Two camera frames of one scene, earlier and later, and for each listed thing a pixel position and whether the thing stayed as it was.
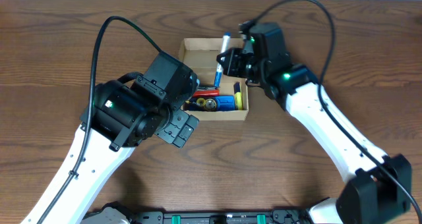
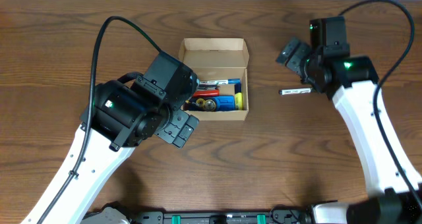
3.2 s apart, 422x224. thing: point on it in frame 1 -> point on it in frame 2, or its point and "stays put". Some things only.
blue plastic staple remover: [225, 103] stays put
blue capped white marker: [225, 46] -> [221, 82]
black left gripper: [179, 129] stays put
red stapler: [199, 93] stays put
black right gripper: [229, 65] -> [301, 49]
